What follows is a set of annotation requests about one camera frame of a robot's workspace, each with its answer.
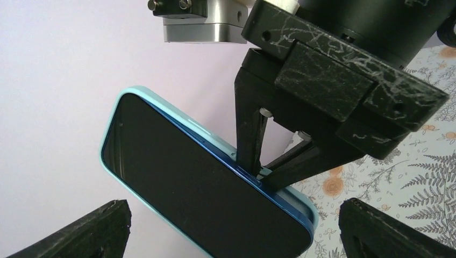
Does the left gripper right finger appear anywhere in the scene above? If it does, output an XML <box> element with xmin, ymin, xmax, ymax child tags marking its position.
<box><xmin>338</xmin><ymin>198</ymin><xmax>455</xmax><ymax>258</ymax></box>

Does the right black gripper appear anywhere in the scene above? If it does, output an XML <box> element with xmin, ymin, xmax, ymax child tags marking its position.
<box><xmin>234</xmin><ymin>1</ymin><xmax>449</xmax><ymax>191</ymax></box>

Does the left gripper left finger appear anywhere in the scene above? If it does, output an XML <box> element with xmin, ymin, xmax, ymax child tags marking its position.
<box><xmin>10</xmin><ymin>199</ymin><xmax>131</xmax><ymax>258</ymax></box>

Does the blue smartphone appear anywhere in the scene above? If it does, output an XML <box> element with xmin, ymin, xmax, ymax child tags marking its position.
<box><xmin>101</xmin><ymin>93</ymin><xmax>314</xmax><ymax>258</ymax></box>

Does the light blue phone case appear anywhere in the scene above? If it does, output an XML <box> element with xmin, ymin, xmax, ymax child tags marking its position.
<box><xmin>99</xmin><ymin>85</ymin><xmax>319</xmax><ymax>258</ymax></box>

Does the floral patterned mat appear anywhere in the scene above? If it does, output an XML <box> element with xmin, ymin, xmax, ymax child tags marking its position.
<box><xmin>294</xmin><ymin>46</ymin><xmax>455</xmax><ymax>257</ymax></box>

